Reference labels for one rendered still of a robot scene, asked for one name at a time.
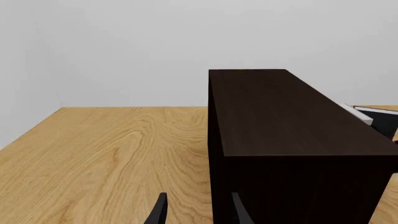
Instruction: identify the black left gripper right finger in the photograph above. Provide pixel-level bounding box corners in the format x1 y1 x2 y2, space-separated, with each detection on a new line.
231 192 256 224

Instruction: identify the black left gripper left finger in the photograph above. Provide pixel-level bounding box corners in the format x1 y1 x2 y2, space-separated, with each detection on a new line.
144 192 169 224

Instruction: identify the dark wooden cabinet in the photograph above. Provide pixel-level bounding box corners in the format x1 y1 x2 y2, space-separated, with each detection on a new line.
207 68 398 224

